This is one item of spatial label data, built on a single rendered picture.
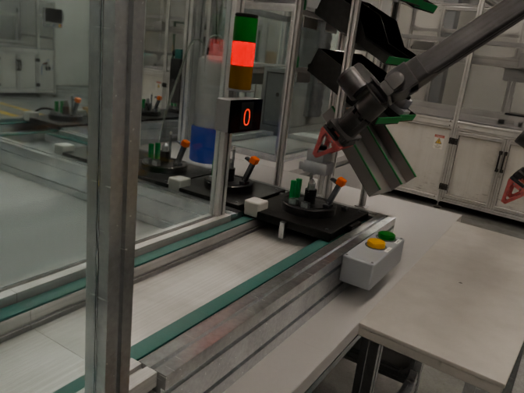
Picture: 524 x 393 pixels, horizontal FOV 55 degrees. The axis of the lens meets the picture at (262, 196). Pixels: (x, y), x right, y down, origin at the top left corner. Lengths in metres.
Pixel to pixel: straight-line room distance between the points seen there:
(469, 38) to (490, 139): 4.06
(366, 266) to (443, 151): 4.39
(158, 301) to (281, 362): 0.23
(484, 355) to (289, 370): 0.38
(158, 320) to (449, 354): 0.52
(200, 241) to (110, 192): 0.67
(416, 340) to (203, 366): 0.46
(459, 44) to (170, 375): 0.90
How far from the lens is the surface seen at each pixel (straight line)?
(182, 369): 0.67
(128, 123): 0.42
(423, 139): 5.43
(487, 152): 5.29
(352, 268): 1.06
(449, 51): 1.21
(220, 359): 0.74
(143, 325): 0.83
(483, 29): 1.23
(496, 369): 1.01
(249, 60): 1.10
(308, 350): 0.91
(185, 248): 1.04
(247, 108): 1.11
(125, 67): 0.42
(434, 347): 1.01
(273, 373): 0.84
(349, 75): 1.20
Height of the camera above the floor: 1.35
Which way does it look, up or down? 16 degrees down
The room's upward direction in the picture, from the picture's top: 7 degrees clockwise
